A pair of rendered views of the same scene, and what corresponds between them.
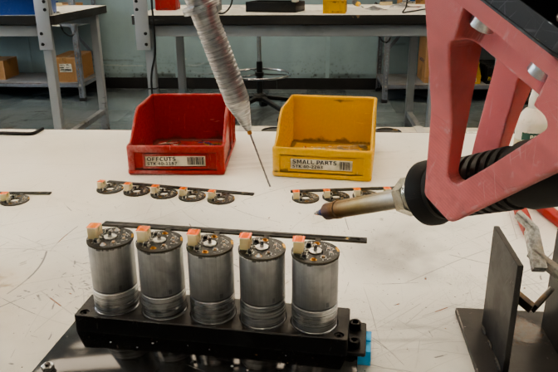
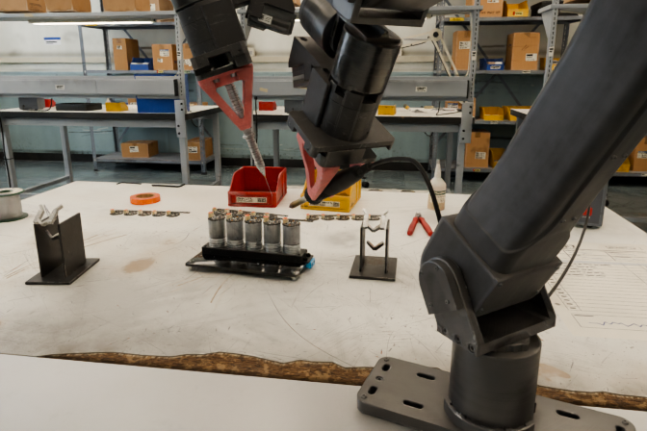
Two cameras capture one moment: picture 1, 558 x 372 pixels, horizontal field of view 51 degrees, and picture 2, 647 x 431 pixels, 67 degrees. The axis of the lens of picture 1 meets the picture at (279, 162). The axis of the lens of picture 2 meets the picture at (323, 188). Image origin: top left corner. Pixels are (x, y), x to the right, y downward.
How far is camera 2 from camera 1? 0.39 m
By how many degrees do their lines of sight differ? 7
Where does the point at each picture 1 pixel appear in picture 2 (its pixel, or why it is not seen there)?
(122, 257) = (220, 224)
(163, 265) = (235, 227)
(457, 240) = (375, 236)
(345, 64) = (404, 151)
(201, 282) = (248, 234)
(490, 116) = not seen: hidden behind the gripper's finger
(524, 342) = (375, 265)
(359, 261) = (325, 240)
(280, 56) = not seen: hidden behind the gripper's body
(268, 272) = (272, 230)
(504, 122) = not seen: hidden behind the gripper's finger
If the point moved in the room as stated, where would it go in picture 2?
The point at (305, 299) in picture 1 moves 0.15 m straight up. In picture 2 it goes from (286, 240) to (284, 130)
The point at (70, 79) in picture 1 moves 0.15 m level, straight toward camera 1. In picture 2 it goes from (195, 158) to (195, 161)
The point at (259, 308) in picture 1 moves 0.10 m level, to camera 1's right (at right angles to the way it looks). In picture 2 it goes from (270, 243) to (342, 246)
